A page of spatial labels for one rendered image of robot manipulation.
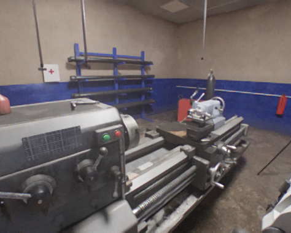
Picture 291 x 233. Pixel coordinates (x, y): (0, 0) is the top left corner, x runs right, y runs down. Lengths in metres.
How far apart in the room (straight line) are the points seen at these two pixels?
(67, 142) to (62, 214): 0.32
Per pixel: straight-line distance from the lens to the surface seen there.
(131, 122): 0.97
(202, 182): 1.44
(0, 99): 0.82
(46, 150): 0.62
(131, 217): 0.89
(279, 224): 1.21
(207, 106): 1.83
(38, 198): 0.61
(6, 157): 0.62
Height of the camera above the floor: 1.49
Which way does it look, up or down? 16 degrees down
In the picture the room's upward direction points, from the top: straight up
